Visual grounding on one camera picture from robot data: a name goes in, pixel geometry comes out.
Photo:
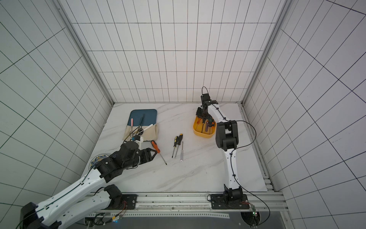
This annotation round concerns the black slim utensil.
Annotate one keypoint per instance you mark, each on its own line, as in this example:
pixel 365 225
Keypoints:
pixel 142 121

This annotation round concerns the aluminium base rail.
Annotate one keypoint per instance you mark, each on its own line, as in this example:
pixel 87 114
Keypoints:
pixel 200 204

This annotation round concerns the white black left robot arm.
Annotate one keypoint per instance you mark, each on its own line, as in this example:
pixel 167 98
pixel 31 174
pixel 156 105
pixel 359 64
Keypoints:
pixel 91 193

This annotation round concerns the large orange grey screwdriver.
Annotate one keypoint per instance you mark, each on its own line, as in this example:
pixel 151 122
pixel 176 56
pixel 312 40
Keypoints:
pixel 155 146

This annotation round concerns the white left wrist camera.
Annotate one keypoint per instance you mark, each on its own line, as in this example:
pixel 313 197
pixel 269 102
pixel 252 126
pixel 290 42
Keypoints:
pixel 139 140

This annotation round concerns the small clear handled screwdriver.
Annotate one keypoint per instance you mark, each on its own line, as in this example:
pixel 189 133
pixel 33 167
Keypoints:
pixel 182 152

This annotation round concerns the white handled utensil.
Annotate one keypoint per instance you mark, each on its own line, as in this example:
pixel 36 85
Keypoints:
pixel 142 130

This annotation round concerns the teal plastic tray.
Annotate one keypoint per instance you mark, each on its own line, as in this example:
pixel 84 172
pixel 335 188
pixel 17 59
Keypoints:
pixel 150 117

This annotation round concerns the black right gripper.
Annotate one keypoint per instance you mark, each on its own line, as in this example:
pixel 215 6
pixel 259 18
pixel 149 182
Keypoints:
pixel 204 115

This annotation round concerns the black yellow phillips screwdriver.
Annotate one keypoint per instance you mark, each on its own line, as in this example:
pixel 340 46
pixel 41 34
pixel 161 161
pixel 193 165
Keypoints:
pixel 175 145

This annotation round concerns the blue yellow patterned plate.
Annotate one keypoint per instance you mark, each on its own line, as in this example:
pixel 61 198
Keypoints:
pixel 96 159

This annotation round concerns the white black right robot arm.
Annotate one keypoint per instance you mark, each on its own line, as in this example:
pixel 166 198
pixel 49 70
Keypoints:
pixel 227 139

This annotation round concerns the green black screwdriver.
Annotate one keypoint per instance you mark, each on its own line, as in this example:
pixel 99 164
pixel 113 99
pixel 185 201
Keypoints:
pixel 212 123

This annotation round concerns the beige linen cloth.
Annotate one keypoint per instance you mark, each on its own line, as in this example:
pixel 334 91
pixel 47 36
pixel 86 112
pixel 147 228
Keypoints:
pixel 148 135

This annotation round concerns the purple clear handled screwdriver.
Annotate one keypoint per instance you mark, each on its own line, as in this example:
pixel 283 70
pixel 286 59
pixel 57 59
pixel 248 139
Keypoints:
pixel 206 126

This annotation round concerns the yellow plastic storage box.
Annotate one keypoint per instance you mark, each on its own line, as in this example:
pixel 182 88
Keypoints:
pixel 199 130

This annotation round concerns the black screwdriver yellow cap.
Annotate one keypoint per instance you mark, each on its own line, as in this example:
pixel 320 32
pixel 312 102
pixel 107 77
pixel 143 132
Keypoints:
pixel 180 138

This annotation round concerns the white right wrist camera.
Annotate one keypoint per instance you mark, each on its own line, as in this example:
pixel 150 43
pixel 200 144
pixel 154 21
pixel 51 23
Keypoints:
pixel 205 98

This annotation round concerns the pink handled spoon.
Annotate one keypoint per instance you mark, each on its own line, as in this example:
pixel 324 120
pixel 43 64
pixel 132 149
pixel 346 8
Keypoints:
pixel 132 129

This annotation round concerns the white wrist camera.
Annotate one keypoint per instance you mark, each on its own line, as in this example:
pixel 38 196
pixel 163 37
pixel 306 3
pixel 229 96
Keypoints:
pixel 205 98
pixel 139 140

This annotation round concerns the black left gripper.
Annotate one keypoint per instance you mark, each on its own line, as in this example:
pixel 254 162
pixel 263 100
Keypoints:
pixel 147 157

